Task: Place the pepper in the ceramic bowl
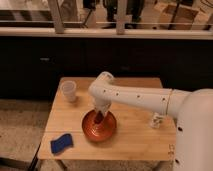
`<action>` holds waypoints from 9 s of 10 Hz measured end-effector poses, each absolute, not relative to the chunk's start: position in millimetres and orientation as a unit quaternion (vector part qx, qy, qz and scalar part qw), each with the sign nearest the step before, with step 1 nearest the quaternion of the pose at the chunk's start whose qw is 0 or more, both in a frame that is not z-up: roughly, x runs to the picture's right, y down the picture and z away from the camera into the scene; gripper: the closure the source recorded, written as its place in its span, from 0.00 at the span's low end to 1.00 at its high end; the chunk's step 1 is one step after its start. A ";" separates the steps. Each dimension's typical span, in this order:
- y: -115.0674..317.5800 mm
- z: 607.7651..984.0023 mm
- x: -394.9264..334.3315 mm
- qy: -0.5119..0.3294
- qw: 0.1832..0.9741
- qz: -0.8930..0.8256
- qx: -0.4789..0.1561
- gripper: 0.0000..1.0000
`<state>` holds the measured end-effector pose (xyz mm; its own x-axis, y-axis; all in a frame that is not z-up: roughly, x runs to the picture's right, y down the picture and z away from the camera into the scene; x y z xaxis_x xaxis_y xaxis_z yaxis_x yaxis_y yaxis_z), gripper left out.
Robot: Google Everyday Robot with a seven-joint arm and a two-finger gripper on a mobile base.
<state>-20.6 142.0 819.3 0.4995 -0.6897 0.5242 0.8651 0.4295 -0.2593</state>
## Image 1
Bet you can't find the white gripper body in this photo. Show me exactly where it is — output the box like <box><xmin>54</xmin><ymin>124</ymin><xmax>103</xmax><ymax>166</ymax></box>
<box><xmin>94</xmin><ymin>99</ymin><xmax>111</xmax><ymax>116</ymax></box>

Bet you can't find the translucent plastic cup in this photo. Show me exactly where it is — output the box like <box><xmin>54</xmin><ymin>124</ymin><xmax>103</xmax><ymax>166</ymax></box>
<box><xmin>60</xmin><ymin>81</ymin><xmax>77</xmax><ymax>102</ymax></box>

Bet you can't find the white window railing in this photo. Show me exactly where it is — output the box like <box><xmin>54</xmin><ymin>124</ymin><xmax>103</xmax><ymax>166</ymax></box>
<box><xmin>0</xmin><ymin>0</ymin><xmax>213</xmax><ymax>40</ymax></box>

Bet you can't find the orange ceramic bowl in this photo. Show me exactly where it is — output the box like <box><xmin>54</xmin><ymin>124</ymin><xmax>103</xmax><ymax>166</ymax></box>
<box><xmin>82</xmin><ymin>110</ymin><xmax>117</xmax><ymax>142</ymax></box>

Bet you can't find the wooden table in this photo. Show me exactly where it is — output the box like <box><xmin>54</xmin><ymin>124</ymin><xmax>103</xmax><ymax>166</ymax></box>
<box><xmin>38</xmin><ymin>77</ymin><xmax>175</xmax><ymax>161</ymax></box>

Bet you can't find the dark low cabinet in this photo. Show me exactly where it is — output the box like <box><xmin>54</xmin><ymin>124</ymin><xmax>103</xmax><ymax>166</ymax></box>
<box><xmin>0</xmin><ymin>36</ymin><xmax>213</xmax><ymax>99</ymax></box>

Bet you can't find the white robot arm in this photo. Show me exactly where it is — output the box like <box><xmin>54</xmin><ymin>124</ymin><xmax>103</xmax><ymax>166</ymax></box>
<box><xmin>88</xmin><ymin>72</ymin><xmax>213</xmax><ymax>171</ymax></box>

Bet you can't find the small clear glass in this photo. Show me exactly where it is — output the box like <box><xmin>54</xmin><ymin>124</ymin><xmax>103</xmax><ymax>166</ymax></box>
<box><xmin>150</xmin><ymin>113</ymin><xmax>165</xmax><ymax>129</ymax></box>

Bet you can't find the blue sponge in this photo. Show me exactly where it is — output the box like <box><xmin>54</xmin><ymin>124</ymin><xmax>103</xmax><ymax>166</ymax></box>
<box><xmin>50</xmin><ymin>134</ymin><xmax>73</xmax><ymax>154</ymax></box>

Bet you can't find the red pepper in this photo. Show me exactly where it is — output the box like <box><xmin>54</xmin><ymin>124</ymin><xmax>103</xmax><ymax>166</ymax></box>
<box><xmin>95</xmin><ymin>112</ymin><xmax>104</xmax><ymax>124</ymax></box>

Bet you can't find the cardboard box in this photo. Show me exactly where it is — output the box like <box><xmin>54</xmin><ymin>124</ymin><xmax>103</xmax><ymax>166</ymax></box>
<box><xmin>154</xmin><ymin>2</ymin><xmax>198</xmax><ymax>30</ymax></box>

